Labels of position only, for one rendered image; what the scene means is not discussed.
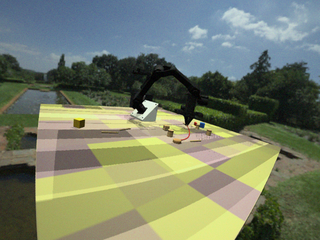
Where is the small yellow cube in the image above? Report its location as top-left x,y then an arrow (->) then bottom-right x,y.
73,117 -> 85,129

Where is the wooden block with hole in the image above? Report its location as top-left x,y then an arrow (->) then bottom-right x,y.
163,124 -> 170,131

